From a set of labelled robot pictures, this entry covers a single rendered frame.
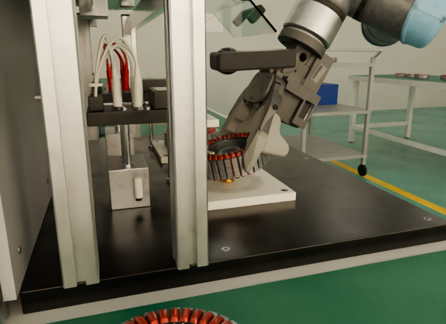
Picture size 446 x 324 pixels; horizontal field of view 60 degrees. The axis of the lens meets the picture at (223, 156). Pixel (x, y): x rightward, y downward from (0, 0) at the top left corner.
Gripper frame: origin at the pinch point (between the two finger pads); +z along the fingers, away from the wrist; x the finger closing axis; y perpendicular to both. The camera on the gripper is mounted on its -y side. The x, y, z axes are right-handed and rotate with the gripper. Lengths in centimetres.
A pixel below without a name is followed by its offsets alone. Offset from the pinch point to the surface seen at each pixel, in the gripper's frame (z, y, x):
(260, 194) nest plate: 2.1, 4.2, -6.5
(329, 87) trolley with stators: -74, 155, 242
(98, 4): -11.7, -25.2, 18.0
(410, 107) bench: -123, 307, 314
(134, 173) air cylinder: 7.0, -11.7, -3.5
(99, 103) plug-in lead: 0.9, -19.3, -2.7
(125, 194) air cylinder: 10.0, -11.6, -3.5
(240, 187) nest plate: 2.9, 2.8, -3.1
